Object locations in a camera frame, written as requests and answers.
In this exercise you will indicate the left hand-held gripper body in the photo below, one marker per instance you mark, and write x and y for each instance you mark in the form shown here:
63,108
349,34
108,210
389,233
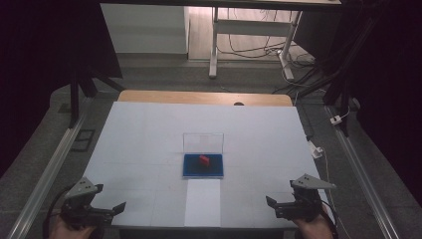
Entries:
81,199

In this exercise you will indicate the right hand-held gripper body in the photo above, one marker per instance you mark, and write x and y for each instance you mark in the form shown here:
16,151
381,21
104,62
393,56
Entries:
307,199

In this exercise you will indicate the red stamp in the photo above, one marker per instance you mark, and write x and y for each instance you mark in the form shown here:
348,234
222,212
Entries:
204,160

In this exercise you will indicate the blue ink pad box clear lid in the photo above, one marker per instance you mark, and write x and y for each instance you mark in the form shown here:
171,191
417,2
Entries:
203,159

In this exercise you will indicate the person's right hand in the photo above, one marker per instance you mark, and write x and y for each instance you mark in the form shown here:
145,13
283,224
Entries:
313,230

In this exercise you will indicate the person's left hand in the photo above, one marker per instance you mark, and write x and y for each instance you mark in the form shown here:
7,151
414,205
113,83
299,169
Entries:
66,232

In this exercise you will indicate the white power plug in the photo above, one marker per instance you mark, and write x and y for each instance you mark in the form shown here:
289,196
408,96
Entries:
316,151

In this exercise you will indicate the large white table cover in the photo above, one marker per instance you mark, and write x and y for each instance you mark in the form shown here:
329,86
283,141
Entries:
149,149

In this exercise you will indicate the small white paper sheet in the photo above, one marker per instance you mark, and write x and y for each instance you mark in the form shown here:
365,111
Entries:
202,204

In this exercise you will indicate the white power adapter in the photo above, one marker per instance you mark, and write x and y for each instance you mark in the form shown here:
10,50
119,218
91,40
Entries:
336,119

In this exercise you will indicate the black metal stand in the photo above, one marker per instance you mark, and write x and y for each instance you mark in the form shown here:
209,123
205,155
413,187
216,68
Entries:
74,93
341,96

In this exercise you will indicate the wooden table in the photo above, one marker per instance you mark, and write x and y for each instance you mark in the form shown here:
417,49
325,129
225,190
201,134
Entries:
199,98

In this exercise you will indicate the white cabinet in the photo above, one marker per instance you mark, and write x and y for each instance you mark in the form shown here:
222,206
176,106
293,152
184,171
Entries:
144,28

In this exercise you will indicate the aluminium rail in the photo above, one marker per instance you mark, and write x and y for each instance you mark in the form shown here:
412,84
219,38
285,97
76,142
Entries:
49,169
361,179

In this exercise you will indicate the black floor frame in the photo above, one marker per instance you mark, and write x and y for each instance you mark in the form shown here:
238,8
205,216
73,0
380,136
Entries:
83,140

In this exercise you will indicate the white desk frame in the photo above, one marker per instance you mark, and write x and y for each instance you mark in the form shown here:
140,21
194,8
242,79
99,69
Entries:
249,28

